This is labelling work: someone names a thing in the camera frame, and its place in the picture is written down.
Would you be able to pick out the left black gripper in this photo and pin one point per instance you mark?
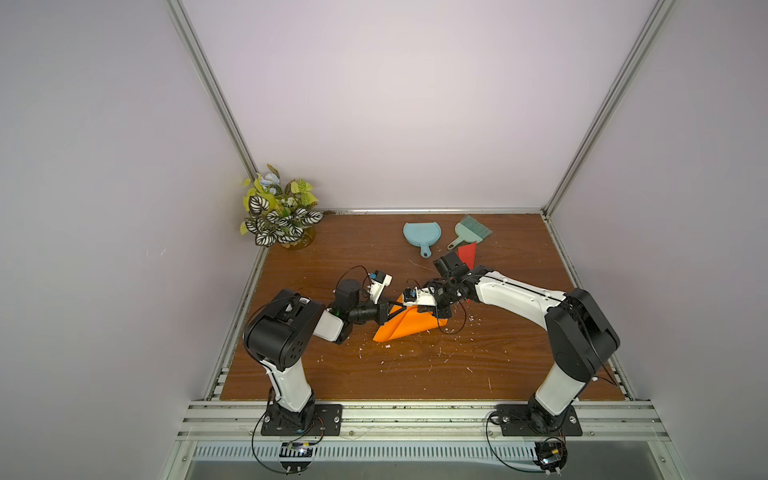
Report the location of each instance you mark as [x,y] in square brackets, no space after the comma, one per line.
[380,312]

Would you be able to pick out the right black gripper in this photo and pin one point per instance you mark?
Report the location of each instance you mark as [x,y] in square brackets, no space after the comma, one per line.
[435,291]

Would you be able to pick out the orange square paper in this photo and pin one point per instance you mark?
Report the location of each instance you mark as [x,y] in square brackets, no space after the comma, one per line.
[414,323]

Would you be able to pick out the red square paper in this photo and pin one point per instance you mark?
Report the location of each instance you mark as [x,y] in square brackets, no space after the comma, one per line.
[467,254]

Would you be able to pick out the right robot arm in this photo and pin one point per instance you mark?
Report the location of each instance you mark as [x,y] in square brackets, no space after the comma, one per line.
[581,338]

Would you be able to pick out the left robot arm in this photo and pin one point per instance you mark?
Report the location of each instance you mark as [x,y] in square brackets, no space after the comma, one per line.
[279,334]

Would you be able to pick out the light blue dustpan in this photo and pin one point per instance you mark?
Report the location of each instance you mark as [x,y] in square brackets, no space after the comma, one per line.
[422,236]

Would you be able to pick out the green hand brush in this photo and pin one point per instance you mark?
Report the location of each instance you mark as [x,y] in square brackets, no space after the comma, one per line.
[469,230]

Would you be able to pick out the potted artificial plant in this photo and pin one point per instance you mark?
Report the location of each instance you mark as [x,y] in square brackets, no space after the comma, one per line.
[279,213]

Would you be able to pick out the left connector board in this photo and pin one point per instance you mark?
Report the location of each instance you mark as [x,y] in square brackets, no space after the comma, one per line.
[295,457]

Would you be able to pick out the connector board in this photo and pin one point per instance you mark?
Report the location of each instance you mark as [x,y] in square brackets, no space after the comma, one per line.
[295,457]
[551,455]

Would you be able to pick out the right connector board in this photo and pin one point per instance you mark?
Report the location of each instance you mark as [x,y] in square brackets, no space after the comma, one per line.
[551,455]

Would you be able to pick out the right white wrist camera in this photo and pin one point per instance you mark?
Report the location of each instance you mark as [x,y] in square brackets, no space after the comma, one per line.
[418,297]

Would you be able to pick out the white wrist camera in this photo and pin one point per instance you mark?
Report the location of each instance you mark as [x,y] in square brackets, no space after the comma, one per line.
[378,282]
[418,297]

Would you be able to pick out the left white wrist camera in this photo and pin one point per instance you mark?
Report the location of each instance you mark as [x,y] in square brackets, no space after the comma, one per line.
[378,282]

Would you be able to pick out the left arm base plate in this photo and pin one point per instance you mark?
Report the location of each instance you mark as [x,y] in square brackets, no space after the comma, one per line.
[313,420]

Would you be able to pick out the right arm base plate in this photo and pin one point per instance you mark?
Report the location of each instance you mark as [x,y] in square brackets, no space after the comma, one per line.
[570,421]

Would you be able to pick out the aluminium front rail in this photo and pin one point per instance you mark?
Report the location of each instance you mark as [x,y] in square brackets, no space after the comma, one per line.
[424,420]

